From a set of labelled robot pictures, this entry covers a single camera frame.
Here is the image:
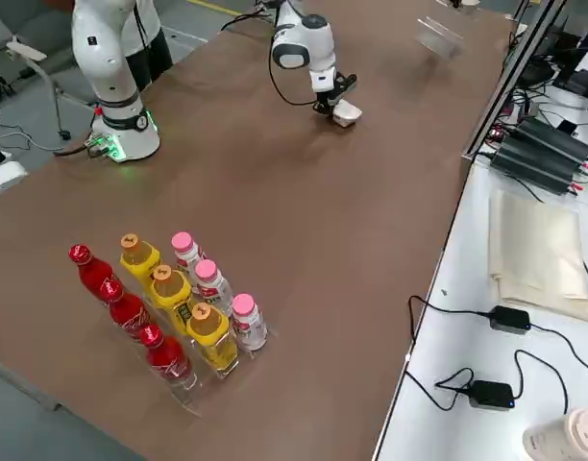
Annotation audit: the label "yellow drink bottle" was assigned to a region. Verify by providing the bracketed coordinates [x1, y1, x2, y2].
[185, 303, 241, 374]
[119, 232, 163, 284]
[149, 263, 195, 337]

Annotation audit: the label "person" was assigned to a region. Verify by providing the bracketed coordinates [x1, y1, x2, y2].
[120, 0, 175, 92]

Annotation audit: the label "aluminium frame post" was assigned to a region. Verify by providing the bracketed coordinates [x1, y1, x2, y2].
[460, 0, 570, 162]

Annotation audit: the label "black power supply unit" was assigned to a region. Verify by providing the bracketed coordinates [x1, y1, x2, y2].
[514, 117, 588, 165]
[489, 141, 584, 196]

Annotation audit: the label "white side bench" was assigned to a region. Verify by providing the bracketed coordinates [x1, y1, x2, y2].
[375, 47, 588, 461]

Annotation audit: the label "white bottle pink cap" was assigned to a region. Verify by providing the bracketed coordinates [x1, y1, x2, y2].
[230, 293, 270, 352]
[171, 231, 208, 278]
[193, 258, 235, 308]

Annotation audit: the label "beige folded cloth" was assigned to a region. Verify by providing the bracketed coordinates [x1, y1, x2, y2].
[487, 188, 588, 325]

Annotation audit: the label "red cola bottle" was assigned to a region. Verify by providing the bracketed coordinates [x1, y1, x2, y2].
[99, 279, 151, 342]
[67, 243, 118, 308]
[138, 324, 198, 389]

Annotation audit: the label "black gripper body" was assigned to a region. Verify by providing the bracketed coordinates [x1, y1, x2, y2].
[321, 71, 359, 106]

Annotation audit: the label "black power adapter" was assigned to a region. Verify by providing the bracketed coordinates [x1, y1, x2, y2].
[467, 379, 516, 412]
[489, 304, 532, 336]

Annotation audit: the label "white control box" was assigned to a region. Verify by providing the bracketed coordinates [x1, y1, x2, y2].
[0, 161, 27, 202]

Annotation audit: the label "clear acrylic bottle shelf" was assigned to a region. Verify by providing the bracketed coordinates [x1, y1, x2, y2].
[99, 249, 281, 418]

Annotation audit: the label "grey office chair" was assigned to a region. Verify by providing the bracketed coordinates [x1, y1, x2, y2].
[0, 0, 77, 142]

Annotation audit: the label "tangled black desk cables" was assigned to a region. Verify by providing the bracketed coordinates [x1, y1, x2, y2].
[485, 71, 588, 145]

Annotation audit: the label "beige lidded paper cup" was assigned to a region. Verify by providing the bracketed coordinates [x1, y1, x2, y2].
[522, 406, 588, 461]

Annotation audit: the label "black adapter cable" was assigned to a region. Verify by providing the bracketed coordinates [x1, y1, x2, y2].
[434, 349, 572, 415]
[406, 294, 588, 381]

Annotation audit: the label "black monitor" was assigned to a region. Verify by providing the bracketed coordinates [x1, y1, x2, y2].
[551, 31, 588, 102]

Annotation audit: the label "clear plastic stepped holder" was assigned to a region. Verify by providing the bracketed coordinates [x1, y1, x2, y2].
[416, 16, 464, 61]

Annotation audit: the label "black base cables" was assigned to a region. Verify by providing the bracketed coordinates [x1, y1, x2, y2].
[52, 136, 101, 159]

